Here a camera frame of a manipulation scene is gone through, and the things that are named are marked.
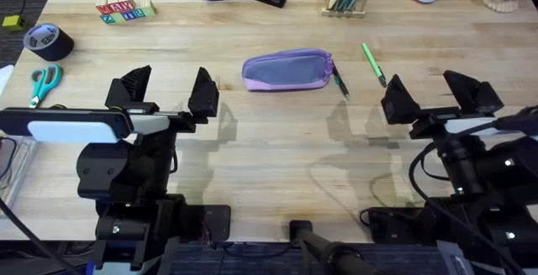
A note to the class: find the green pen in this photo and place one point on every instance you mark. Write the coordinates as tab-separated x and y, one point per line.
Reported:
373	64

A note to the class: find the purple soft zip bag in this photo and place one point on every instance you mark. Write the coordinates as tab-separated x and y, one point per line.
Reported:
286	71

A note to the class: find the yellow small box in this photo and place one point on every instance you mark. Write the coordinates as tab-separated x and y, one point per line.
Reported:
13	22

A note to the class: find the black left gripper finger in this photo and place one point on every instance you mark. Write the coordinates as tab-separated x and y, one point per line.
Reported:
204	94
132	83

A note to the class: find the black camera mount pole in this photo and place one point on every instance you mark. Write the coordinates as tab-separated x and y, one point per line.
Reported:
332	252

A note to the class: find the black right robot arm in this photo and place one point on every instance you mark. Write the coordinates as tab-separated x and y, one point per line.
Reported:
483	228

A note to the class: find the black and teal pen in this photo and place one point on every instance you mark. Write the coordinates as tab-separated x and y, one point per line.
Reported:
341	82

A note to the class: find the coloured wooden letter blocks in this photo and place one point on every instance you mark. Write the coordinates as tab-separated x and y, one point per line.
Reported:
125	10

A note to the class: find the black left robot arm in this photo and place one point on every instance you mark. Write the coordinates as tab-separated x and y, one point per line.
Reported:
143	228

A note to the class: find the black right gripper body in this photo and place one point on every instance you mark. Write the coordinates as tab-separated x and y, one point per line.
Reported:
458	161

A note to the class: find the black duct tape roll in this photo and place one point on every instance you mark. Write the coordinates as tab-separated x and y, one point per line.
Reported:
49	43

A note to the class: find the clear plastic box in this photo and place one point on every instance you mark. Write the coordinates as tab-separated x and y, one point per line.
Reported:
14	174

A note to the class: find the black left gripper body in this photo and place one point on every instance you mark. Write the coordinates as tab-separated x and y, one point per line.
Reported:
126	165

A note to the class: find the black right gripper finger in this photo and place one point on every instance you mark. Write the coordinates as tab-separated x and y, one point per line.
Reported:
399	102
473	92

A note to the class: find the black left wrist plate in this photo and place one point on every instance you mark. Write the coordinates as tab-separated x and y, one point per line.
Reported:
63	123

